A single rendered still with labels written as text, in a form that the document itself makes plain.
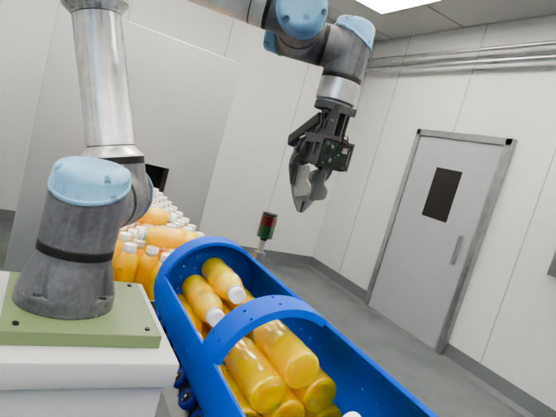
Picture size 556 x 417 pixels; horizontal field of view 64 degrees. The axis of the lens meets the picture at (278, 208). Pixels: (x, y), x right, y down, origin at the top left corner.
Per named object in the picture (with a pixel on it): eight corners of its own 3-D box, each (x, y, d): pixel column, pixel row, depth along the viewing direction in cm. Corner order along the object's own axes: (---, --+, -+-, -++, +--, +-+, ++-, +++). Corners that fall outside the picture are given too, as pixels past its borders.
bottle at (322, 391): (337, 373, 78) (289, 325, 94) (302, 390, 75) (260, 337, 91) (341, 405, 80) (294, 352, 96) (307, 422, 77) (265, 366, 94)
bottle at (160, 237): (199, 228, 151) (145, 221, 142) (198, 249, 148) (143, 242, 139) (192, 234, 156) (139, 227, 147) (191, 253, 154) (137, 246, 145)
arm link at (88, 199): (19, 240, 65) (37, 150, 63) (62, 225, 78) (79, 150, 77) (99, 261, 66) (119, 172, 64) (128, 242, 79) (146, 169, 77)
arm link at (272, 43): (272, -8, 73) (337, 11, 73) (272, 13, 84) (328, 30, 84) (260, 40, 73) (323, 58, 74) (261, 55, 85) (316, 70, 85)
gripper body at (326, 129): (313, 166, 77) (332, 98, 76) (290, 160, 85) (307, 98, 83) (347, 176, 81) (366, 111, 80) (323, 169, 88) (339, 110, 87)
